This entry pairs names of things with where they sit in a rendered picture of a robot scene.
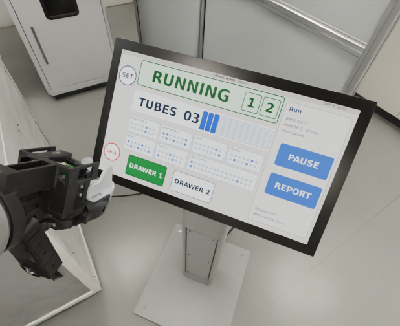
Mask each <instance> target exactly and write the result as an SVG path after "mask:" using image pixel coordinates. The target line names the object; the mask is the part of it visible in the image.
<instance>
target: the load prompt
mask: <svg viewBox="0 0 400 326"><path fill-rule="evenodd" d="M137 85H140V86H143V87H147V88H150V89H154V90H157V91H161V92H165V93H168V94H172V95H175V96H179V97H181V98H186V99H189V100H193V101H195V102H199V103H203V104H207V105H211V106H214V107H218V108H220V109H224V110H228V111H232V112H234V113H238V114H242V115H245V116H249V117H252V118H256V119H259V120H263V121H266V122H270V123H273V124H277V123H278V119H279V117H280V114H281V111H282V108H283V105H284V102H285V99H286V97H284V96H280V95H277V94H272V93H269V92H265V91H260V90H257V89H253V88H250V87H245V86H242V85H238V84H235V83H230V82H227V81H223V80H218V79H215V78H211V77H208V76H203V75H200V74H196V73H192V72H188V71H184V70H181V69H176V68H173V67H169V66H165V65H161V64H158V63H154V62H151V61H146V60H142V61H141V64H140V70H139V76H138V79H137Z"/></svg>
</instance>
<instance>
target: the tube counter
mask: <svg viewBox="0 0 400 326"><path fill-rule="evenodd" d="M180 125H183V126H186V127H189V128H192V129H196V130H198V131H202V132H205V133H209V134H211V135H216V136H219V137H221V138H226V139H228V140H232V141H235V142H239V143H241V144H245V145H248V146H251V147H255V148H258V149H261V150H264V151H268V150H269V146H270V144H271V140H272V137H273V134H274V131H275V129H271V128H268V127H264V126H262V125H258V124H253V123H251V122H247V121H244V120H240V119H237V118H233V117H230V116H226V115H223V114H219V113H215V112H213V111H209V110H206V109H202V108H199V107H195V106H192V105H188V104H185V107H184V111H183V115H182V118H181V123H180Z"/></svg>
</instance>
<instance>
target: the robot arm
mask: <svg viewBox="0 0 400 326"><path fill-rule="evenodd" d="M45 150H47V152H43V153H32V152H36V151H45ZM99 165H100V162H93V160H92V158H91V157H86V158H84V159H83V160H82V162H80V161H77V160H75V159H74V158H72V153H70V152H66V151H63V150H57V151H56V146H49V147H38V148H32V149H20V150H19V157H18V163H17V164H9V165H5V166H4V165H2V164H0V255H1V254H2V253H3V252H6V251H7V250H8V251H9V252H10V253H11V254H12V255H13V256H14V257H15V259H16V260H17V261H18V262H19V264H20V266H21V268H22V269H23V270H24V271H25V272H27V273H28V274H31V275H33V276H36V277H40V276H41V277H45V278H47V279H49V280H50V278H51V277H52V276H53V275H54V273H55V272H56V271H57V269H59V267H60V266H61V264H62V263H63V262H62V260H61V259H60V257H59V255H58V253H57V252H56V250H55V248H54V247H53V245H52V243H51V241H50V240H49V238H48V237H47V234H46V233H45V232H46V231H47V230H48V229H49V228H52V229H54V230H65V229H71V228H72V227H73V226H78V225H79V224H81V223H84V224H87V223H88V222H89V221H91V220H93V219H96V218H98V217H100V216H101V215H102V214H103V213H104V212H105V210H106V208H107V206H108V204H109V201H110V199H111V196H112V194H113V190H114V187H115V185H114V182H113V181H112V174H113V167H112V165H110V164H108V165H107V166H106V167H105V168H104V170H103V172H102V174H101V176H100V178H99V179H98V180H95V179H97V175H98V169H99Z"/></svg>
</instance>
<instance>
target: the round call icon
mask: <svg viewBox="0 0 400 326"><path fill-rule="evenodd" d="M121 150H122V145H120V144H117V143H114V142H111V141H108V140H105V143H104V150H103V153H102V158H103V159H106V160H109V161H112V162H114V163H117V164H118V163H119V159H120V154H121Z"/></svg>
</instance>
